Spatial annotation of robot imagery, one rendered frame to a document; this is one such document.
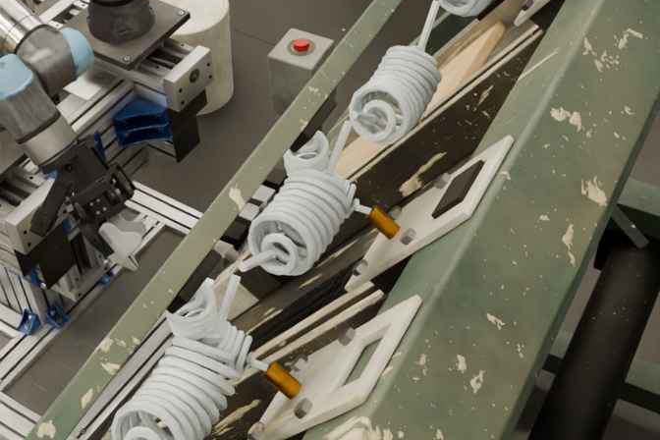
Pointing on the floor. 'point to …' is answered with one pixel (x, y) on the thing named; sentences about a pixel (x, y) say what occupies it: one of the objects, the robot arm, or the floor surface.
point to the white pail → (204, 30)
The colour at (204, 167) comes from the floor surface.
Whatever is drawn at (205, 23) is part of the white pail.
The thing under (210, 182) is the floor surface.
